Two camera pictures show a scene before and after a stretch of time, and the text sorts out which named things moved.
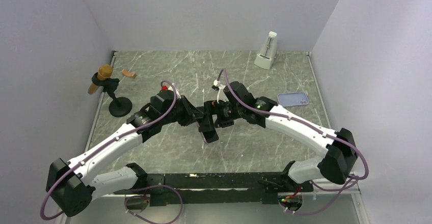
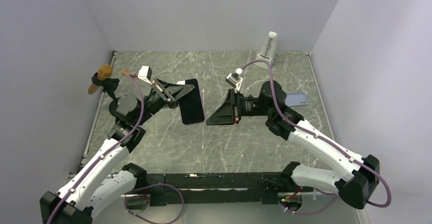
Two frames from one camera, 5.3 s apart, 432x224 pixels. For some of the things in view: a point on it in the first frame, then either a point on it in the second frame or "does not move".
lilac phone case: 292,99 does not move
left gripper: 191,113 -> 174,91
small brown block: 126,73 does not move
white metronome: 264,59 does not move
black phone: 210,136 -> 190,106
